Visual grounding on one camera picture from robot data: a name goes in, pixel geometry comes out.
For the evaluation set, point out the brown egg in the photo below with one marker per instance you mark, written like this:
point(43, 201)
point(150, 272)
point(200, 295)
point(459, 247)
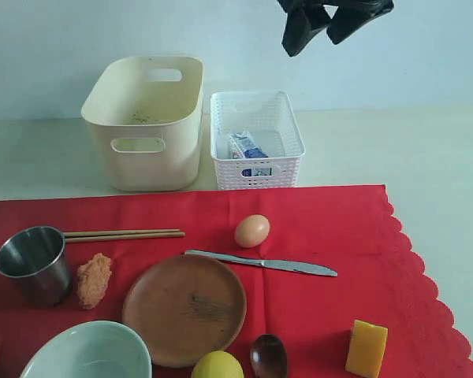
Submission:
point(252, 231)

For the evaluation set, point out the red table cloth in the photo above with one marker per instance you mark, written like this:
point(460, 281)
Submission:
point(350, 229)

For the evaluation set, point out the orange fried food piece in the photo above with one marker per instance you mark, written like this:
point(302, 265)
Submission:
point(93, 278)

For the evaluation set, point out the dark wooden spoon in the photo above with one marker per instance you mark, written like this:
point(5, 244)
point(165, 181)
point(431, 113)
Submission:
point(268, 357)

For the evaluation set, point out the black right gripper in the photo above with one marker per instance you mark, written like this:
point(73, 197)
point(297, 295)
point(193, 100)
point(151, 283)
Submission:
point(306, 18)

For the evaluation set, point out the cream plastic tub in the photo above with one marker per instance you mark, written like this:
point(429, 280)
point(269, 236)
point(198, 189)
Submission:
point(144, 114)

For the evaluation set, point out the pale green ceramic bowl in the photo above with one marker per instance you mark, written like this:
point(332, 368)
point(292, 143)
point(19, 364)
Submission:
point(92, 349)

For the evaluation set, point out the upper wooden chopstick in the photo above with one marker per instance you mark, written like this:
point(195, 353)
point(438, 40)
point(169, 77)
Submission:
point(118, 232)

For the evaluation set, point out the brown wooden plate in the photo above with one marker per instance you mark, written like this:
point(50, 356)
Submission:
point(185, 307)

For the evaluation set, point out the silver table knife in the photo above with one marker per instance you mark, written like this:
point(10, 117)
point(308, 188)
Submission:
point(283, 265)

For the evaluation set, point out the blue white milk carton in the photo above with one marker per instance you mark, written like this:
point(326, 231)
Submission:
point(242, 145)

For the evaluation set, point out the stainless steel cup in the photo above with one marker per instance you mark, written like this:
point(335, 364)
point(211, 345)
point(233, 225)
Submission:
point(34, 259)

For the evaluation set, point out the lower wooden chopstick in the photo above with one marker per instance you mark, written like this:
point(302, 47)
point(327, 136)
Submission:
point(70, 238)

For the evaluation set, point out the yellow orange cheese block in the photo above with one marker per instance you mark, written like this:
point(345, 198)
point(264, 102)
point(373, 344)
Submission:
point(366, 349)

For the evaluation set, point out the white woven plastic basket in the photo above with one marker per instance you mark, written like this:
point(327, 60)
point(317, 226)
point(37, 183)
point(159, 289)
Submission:
point(268, 116)

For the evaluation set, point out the wooden chopstick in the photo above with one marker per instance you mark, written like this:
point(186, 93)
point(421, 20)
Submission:
point(70, 238)
point(118, 232)

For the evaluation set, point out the yellow lemon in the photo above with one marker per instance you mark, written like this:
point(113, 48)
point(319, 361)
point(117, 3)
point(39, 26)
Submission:
point(217, 364)

